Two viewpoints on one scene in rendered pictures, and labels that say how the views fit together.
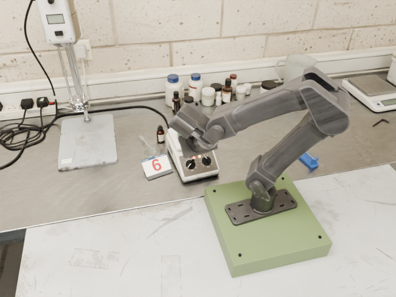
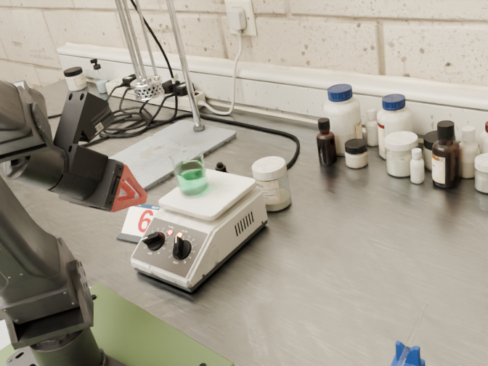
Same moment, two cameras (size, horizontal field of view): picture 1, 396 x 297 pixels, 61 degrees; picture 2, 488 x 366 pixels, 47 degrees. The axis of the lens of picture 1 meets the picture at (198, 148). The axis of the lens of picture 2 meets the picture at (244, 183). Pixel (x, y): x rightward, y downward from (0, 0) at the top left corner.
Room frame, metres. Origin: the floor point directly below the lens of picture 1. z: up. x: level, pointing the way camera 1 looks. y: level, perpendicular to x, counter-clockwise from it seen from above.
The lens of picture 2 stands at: (0.62, -0.71, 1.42)
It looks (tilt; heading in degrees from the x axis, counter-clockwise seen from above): 28 degrees down; 64
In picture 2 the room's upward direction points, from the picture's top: 11 degrees counter-clockwise
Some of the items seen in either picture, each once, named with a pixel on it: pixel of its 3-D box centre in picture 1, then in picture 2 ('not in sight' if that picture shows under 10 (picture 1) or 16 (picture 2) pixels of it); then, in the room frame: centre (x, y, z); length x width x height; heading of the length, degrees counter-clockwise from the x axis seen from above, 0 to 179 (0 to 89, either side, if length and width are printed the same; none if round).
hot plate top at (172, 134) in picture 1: (188, 136); (207, 192); (0.91, 0.03, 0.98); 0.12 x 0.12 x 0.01; 21
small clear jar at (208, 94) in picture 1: (208, 96); (401, 154); (1.27, -0.04, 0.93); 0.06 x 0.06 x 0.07
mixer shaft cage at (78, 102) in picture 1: (72, 75); (133, 38); (0.99, 0.42, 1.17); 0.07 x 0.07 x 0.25
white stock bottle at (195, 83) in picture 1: (195, 86); (394, 125); (1.31, 0.02, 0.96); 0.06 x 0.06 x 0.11
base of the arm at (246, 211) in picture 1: (263, 198); (67, 353); (0.63, -0.18, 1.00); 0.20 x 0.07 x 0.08; 111
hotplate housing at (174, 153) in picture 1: (190, 150); (202, 224); (0.89, 0.02, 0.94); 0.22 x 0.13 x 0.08; 21
